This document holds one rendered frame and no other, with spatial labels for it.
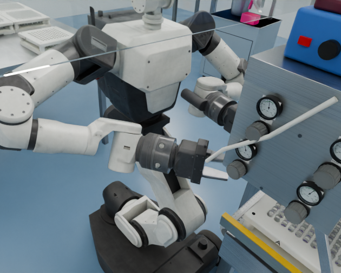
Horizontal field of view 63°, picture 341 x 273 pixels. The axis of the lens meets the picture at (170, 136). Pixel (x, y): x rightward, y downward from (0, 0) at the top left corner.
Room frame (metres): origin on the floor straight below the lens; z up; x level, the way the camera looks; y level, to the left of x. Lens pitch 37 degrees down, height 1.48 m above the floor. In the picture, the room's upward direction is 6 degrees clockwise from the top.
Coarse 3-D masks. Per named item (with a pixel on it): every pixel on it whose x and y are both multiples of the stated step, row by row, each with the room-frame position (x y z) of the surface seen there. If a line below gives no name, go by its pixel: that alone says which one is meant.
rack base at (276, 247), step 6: (258, 234) 0.41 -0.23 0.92; (264, 240) 0.39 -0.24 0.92; (270, 240) 0.40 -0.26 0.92; (270, 246) 0.38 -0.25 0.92; (276, 246) 0.38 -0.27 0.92; (282, 252) 0.37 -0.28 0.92; (288, 258) 0.35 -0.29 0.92; (294, 258) 0.36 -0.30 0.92; (294, 264) 0.34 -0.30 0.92; (300, 264) 0.34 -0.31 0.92; (300, 270) 0.33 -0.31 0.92; (306, 270) 0.33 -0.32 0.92
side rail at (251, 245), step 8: (224, 224) 0.43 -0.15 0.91; (232, 232) 0.42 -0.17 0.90; (240, 232) 0.40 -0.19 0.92; (240, 240) 0.40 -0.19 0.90; (248, 240) 0.39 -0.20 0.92; (256, 248) 0.37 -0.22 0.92; (264, 256) 0.36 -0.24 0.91; (272, 264) 0.34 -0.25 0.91; (280, 264) 0.33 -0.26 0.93; (280, 272) 0.33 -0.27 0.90; (288, 272) 0.32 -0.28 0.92
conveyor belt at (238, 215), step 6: (258, 192) 0.58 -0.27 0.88; (252, 198) 0.55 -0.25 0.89; (258, 198) 0.55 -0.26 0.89; (246, 204) 0.52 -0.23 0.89; (252, 204) 0.52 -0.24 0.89; (240, 210) 0.50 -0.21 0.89; (246, 210) 0.50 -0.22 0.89; (234, 216) 0.48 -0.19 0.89; (240, 216) 0.48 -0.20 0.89; (240, 222) 0.46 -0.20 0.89
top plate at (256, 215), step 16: (256, 208) 0.45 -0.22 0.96; (256, 224) 0.41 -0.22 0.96; (272, 224) 0.41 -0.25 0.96; (288, 224) 0.41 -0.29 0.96; (272, 240) 0.38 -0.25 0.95; (288, 240) 0.37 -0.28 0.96; (304, 256) 0.33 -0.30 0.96; (336, 256) 0.34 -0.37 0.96; (320, 272) 0.31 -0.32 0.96; (336, 272) 0.31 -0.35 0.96
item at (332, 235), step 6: (282, 210) 0.45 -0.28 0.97; (282, 216) 0.43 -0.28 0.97; (288, 222) 0.42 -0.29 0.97; (306, 222) 0.42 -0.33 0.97; (300, 228) 0.40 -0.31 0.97; (306, 228) 0.40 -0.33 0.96; (312, 228) 0.41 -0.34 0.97; (336, 228) 0.41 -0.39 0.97; (306, 234) 0.39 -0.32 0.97; (312, 234) 0.39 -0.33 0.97; (330, 234) 0.39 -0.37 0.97; (336, 234) 0.40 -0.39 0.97; (330, 240) 0.38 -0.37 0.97; (336, 240) 0.38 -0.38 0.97; (336, 246) 0.36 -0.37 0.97; (336, 252) 0.34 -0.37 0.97
